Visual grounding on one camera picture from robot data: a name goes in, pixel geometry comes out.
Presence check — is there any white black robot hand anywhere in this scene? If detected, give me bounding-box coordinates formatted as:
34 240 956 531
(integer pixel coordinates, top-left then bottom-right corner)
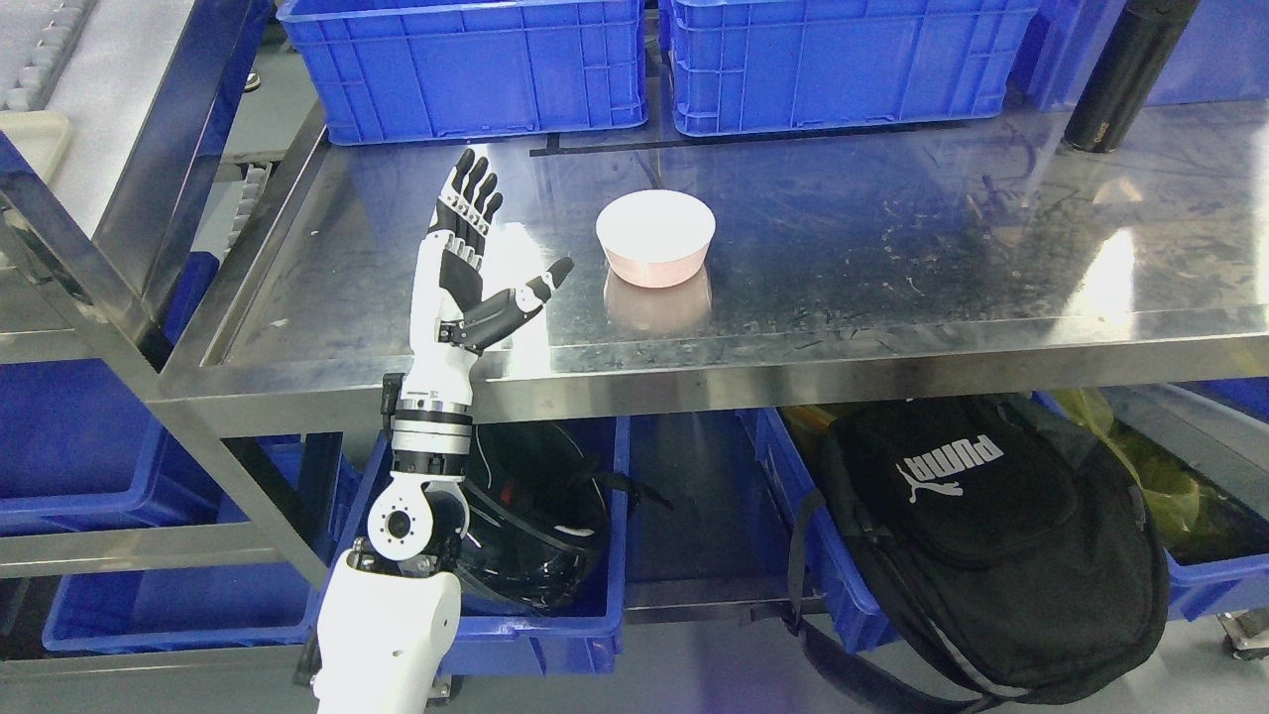
396 148 574 413

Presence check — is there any pink plastic bowl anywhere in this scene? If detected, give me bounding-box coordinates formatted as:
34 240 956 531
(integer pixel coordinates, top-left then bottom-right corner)
595 189 718 289

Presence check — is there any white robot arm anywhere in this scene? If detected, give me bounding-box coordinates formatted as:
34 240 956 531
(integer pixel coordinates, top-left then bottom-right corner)
311 372 473 713

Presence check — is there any stainless steel table shelf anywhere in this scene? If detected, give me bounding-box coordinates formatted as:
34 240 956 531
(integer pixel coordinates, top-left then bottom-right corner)
0 99 1269 596

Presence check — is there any black motorcycle helmet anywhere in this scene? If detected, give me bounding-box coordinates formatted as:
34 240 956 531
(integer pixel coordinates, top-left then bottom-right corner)
456 421 674 618

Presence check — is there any blue crate back left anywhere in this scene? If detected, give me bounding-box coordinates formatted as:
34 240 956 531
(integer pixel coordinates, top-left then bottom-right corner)
277 1 648 146

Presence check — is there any blue crate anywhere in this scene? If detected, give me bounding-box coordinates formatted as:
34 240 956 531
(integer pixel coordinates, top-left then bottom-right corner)
659 1 1041 137
277 1 648 146

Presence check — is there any blue bin holding helmet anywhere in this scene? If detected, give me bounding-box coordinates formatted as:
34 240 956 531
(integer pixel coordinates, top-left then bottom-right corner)
385 417 632 676

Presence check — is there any blue crate back right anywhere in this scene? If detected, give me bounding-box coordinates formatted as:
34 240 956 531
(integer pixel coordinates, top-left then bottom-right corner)
659 1 1041 137

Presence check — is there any blue bin under backpack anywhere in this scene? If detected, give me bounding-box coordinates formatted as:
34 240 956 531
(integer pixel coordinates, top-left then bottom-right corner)
739 410 1268 654

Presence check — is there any black Puma backpack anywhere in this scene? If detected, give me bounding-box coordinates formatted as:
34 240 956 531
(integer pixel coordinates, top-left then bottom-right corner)
780 394 1171 713

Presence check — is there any black cylindrical bottle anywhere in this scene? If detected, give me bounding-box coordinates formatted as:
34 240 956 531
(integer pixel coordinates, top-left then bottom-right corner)
1062 1 1198 153

